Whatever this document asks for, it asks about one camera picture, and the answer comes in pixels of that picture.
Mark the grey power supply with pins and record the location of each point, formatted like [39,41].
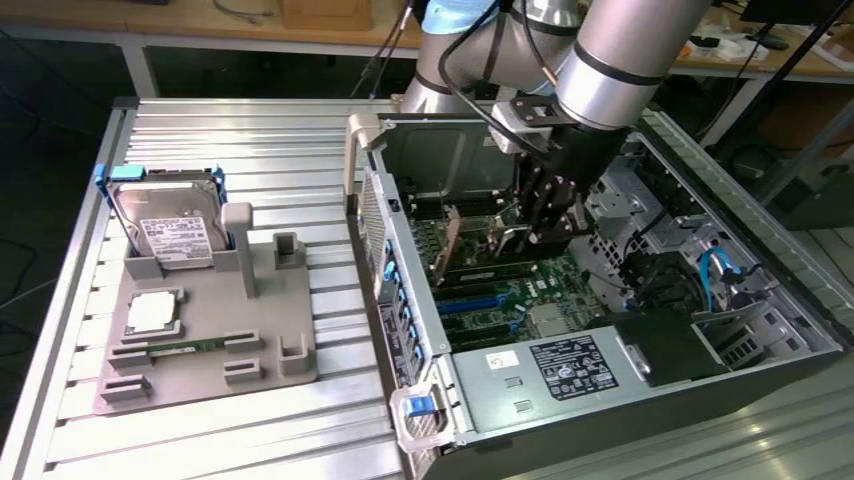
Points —
[494,395]

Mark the grey parts rack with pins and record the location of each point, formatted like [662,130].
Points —
[213,310]

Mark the blue slot clip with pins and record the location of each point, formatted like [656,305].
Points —
[403,306]
[418,360]
[411,335]
[396,280]

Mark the hard disk drive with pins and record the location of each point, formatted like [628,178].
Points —
[127,175]

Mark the blue expansion slot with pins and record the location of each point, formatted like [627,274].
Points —
[470,303]

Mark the metal disk bay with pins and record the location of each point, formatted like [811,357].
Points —
[640,210]

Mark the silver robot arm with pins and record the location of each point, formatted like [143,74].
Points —
[620,45]

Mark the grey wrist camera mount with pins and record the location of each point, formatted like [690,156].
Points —
[516,120]

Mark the slim graphics card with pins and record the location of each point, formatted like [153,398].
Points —
[448,245]

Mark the black slanted pole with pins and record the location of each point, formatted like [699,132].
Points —
[781,70]

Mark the black RAM stick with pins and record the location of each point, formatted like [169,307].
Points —
[487,274]

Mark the wooden desk white frame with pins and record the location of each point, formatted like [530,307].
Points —
[133,25]
[767,60]

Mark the open PC case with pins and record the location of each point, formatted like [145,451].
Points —
[734,395]

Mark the silver hard disk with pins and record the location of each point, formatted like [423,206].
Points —
[169,220]

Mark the green RAM stick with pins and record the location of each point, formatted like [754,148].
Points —
[193,346]

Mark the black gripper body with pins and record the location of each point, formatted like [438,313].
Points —
[580,155]

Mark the silver CPU chip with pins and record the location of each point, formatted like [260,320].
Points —
[153,312]

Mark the silver chipset heatsink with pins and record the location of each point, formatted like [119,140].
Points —
[552,320]

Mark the blue case latch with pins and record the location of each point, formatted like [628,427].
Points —
[419,405]

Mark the green motherboard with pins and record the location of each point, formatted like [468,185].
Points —
[567,290]

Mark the black plastic shroud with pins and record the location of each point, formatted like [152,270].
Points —
[660,345]

